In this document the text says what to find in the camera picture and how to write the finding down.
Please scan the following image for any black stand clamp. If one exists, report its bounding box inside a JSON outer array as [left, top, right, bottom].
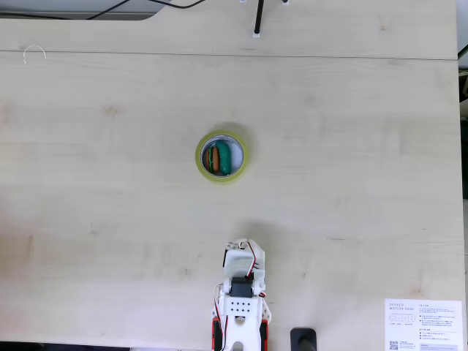
[[290, 328, 318, 351]]

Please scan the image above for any white printed paper sheet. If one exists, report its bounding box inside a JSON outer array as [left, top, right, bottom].
[[384, 298, 464, 351]]

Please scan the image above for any black tripod leg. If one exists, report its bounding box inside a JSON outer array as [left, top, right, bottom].
[[252, 0, 266, 39]]

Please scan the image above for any toy hamburger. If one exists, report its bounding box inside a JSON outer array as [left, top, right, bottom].
[[203, 145, 220, 173]]

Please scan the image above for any yellow tape roll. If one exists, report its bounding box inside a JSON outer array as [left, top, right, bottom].
[[195, 128, 252, 185]]

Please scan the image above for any green toy cucumber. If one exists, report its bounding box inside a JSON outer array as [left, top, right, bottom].
[[215, 141, 234, 176]]

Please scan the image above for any black cable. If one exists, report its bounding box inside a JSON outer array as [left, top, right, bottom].
[[160, 0, 205, 9], [86, 0, 125, 20]]

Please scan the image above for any white wire hook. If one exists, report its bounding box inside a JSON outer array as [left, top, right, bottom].
[[22, 44, 48, 65]]

